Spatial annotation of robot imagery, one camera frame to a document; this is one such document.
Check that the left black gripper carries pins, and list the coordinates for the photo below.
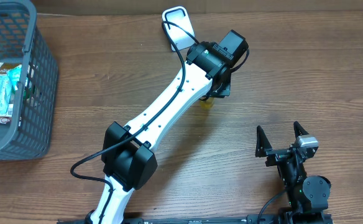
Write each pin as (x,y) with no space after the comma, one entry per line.
(220,88)

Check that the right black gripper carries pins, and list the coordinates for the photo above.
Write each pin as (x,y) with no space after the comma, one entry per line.
(263,147)

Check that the yellow drink bottle silver cap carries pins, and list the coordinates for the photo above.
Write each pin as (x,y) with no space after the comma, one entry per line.
(207,103)

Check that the small teal white packet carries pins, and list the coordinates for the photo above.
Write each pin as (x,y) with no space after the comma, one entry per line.
(14,75)

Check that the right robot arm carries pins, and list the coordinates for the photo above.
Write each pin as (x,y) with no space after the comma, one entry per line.
(307,195)

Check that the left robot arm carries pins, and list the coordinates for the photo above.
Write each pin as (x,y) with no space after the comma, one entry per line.
(129,151)

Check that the white barcode scanner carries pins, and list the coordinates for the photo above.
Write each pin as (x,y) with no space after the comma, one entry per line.
(179,16)

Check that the grey plastic mesh basket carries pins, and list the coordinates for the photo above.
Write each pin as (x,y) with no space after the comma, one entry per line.
(28,134)

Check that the brown snack packet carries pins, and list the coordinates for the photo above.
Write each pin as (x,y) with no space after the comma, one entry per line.
(6,67)

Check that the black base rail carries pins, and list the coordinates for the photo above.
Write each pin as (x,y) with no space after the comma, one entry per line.
(250,219)

